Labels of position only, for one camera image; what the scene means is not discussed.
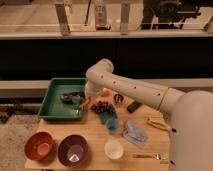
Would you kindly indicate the orange pepper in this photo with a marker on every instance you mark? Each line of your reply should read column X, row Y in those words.
column 86, row 102

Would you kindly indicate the black rectangular block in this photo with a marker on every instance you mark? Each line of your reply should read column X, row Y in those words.
column 133, row 106

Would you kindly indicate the blue cup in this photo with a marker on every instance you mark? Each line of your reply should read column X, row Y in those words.
column 112, row 125

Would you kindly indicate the red bowl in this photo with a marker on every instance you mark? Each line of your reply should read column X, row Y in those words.
column 38, row 146

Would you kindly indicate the purple bowl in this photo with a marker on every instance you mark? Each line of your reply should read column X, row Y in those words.
column 73, row 150

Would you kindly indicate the teal flat object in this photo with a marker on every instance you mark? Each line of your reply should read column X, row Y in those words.
column 106, row 115

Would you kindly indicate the green plastic tray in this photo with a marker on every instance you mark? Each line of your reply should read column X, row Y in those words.
column 53, row 108

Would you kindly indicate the dark object in tray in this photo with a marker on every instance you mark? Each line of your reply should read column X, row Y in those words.
column 72, row 97

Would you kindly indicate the bunch of dark grapes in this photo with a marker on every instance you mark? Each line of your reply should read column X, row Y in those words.
column 102, row 106

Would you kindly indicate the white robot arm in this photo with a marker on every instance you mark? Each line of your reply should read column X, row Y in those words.
column 190, row 114

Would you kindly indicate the blue grey cloth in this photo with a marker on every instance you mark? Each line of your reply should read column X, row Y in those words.
column 135, row 133

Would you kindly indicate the orange round fruit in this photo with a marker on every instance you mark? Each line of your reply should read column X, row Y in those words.
column 105, row 92

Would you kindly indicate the black ring object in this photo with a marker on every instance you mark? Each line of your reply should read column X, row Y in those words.
column 118, row 98

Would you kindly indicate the white cup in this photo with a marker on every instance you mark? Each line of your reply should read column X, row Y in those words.
column 114, row 150

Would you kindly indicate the yellow banana toy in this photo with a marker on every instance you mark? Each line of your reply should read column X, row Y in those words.
column 158, row 125

